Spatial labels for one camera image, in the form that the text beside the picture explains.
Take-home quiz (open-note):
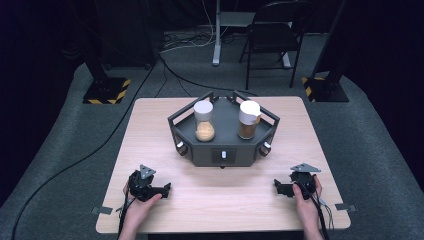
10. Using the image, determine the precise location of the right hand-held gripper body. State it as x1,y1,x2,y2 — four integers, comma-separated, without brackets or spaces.
289,162,322,200

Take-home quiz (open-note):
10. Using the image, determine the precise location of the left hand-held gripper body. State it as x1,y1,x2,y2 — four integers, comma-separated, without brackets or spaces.
128,164,158,203

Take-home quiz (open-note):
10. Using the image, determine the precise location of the person's left hand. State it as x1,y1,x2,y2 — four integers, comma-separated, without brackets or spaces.
123,183,163,219

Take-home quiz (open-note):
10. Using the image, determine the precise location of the person's right hand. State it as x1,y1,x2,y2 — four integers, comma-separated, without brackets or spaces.
292,175,323,216

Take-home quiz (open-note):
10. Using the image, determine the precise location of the grey tape strip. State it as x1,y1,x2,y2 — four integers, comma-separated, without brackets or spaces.
91,205,114,215
334,202,357,213

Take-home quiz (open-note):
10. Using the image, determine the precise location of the white-lidded jar of brown spice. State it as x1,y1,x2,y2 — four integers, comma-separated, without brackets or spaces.
237,100,262,140

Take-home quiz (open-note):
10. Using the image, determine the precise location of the white-lidded jar of orange powder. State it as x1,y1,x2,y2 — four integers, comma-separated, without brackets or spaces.
193,99,216,143

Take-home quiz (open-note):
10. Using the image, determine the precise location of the dark grey hexagonal rack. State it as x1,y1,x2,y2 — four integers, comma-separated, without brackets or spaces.
167,89,281,168

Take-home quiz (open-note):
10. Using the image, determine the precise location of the black stand with striped base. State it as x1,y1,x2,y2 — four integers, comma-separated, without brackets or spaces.
71,0,132,105
301,0,354,103

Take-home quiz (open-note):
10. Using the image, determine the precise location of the black folding chair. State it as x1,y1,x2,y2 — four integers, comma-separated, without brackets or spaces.
238,0,313,90

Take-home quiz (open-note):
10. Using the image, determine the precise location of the left hand-held gripper black cable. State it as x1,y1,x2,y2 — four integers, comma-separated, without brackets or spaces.
117,181,133,240

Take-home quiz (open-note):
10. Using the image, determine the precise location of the thin grey cable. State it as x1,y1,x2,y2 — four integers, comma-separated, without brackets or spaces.
318,198,335,232

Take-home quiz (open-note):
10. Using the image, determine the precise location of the long black floor cable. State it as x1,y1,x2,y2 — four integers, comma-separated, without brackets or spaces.
10,54,164,240

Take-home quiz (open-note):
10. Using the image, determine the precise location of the bundle of light cables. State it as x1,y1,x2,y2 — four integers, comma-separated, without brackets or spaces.
162,0,216,53

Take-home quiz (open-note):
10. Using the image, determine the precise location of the white metal desk frame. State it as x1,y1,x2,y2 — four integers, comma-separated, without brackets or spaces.
212,0,293,69

